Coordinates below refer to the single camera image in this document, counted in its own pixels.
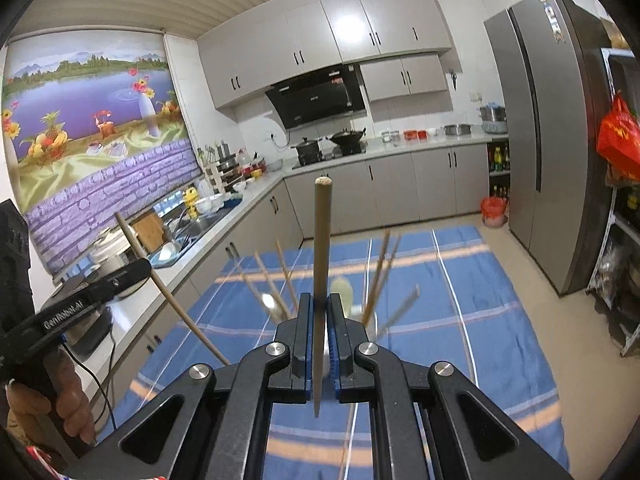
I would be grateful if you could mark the wooden chopstick five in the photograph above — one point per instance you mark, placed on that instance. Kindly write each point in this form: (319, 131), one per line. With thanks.
(165, 289)

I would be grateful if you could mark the red waste bin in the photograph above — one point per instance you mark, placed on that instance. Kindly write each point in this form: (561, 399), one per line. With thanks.
(493, 211)

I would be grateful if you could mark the cream plastic rice spoon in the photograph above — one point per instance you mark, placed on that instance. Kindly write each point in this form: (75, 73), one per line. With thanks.
(341, 287)

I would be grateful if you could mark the grey upper cabinets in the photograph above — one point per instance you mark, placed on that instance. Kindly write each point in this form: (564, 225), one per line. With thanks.
(281, 39)

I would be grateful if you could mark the wooden chopstick two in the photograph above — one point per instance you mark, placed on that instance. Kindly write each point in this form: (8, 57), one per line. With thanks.
(368, 309)

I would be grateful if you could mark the grey cabinets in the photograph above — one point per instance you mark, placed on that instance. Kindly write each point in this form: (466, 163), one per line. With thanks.
(281, 39)
(245, 300)

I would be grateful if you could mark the white metal storage shelf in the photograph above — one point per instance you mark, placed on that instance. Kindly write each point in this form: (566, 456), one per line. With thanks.
(615, 277)

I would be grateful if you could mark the blue plaid tablecloth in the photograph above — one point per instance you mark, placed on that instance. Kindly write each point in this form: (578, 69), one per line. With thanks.
(446, 298)

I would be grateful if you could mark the grey double-door refrigerator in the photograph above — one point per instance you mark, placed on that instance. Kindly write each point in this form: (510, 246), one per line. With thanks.
(555, 89)

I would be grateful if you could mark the black cooking pot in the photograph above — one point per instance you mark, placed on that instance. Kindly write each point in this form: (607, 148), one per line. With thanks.
(308, 152)

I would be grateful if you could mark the black range hood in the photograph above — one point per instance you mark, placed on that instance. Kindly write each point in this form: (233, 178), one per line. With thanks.
(316, 96)

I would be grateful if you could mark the landscape window blind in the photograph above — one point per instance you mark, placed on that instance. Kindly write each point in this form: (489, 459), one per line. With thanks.
(95, 129)

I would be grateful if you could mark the person's left hand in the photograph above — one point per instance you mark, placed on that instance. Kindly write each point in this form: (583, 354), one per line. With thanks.
(71, 404)

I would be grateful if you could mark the metal spoon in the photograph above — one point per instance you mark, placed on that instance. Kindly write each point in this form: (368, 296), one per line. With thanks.
(270, 305)

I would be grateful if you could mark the black wok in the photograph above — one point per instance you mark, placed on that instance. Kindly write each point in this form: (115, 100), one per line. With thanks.
(348, 141)

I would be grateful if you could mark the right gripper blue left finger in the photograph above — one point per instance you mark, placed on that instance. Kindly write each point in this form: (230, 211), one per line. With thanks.
(210, 423)

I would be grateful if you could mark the red plastic bag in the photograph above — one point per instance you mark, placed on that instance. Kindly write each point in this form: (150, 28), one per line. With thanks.
(618, 139)

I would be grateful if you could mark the grey lower cabinets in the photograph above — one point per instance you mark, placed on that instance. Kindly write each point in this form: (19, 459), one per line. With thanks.
(245, 300)

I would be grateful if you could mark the wooden chopstick one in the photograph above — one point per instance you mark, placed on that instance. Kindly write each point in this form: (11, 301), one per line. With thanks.
(257, 286)

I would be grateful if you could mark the steel steamer pot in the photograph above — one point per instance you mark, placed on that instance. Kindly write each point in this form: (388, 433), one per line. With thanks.
(493, 118)

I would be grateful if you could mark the wooden chopstick four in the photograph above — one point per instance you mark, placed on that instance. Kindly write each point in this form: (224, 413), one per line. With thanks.
(322, 234)

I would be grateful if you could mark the stainless kitchen sink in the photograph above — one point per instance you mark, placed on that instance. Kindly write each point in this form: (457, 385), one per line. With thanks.
(186, 227)

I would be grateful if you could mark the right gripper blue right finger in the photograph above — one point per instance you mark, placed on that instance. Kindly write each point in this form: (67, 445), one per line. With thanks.
(428, 422)

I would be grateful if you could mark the wooden chopstick seven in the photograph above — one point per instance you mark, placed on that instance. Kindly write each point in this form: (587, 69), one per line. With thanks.
(273, 289)

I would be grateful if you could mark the wooden chopstick three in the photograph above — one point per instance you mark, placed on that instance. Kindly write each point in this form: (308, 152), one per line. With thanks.
(405, 306)

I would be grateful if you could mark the wooden chopstick six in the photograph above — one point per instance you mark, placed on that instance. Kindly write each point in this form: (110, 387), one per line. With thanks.
(287, 276)

